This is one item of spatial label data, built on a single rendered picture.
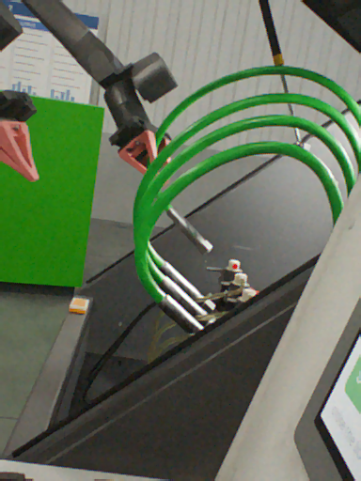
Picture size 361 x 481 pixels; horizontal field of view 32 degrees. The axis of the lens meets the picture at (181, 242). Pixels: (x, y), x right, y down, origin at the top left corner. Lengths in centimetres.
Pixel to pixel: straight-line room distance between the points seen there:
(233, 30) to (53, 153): 385
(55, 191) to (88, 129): 46
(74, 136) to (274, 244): 302
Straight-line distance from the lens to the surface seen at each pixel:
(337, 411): 45
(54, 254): 431
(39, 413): 83
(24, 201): 423
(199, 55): 749
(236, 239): 127
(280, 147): 69
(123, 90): 114
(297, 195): 128
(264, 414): 59
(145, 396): 64
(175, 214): 105
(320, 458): 45
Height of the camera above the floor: 133
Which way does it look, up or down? 11 degrees down
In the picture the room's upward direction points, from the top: 9 degrees clockwise
